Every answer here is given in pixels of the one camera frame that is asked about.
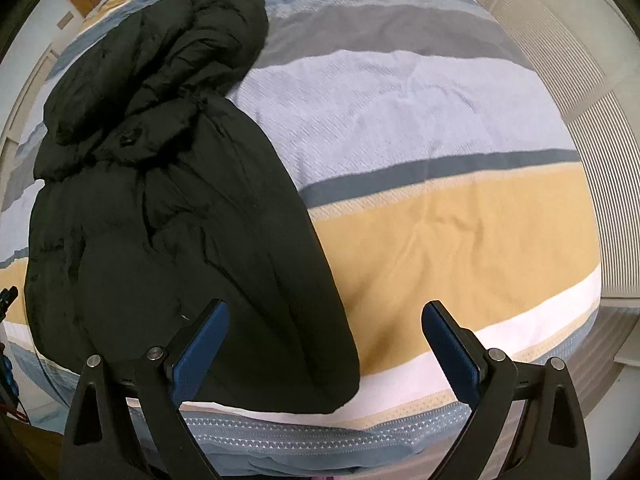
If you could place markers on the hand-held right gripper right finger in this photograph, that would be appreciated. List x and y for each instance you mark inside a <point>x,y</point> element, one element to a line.
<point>450,355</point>

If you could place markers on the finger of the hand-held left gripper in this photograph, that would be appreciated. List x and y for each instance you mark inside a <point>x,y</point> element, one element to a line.
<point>7,300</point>
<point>7,375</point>

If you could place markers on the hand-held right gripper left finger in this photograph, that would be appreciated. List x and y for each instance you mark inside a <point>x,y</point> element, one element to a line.
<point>200,355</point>

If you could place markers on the black puffer coat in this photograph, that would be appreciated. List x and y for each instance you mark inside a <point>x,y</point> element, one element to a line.
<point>175,210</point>

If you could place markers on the striped bed duvet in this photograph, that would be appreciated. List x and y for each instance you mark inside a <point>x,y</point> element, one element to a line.
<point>425,235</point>

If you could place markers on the white louvered wardrobe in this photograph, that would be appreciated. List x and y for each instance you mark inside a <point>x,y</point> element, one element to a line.
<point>575,85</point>

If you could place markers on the beige wall switch plate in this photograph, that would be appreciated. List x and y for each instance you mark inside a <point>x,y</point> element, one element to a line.
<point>64,20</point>

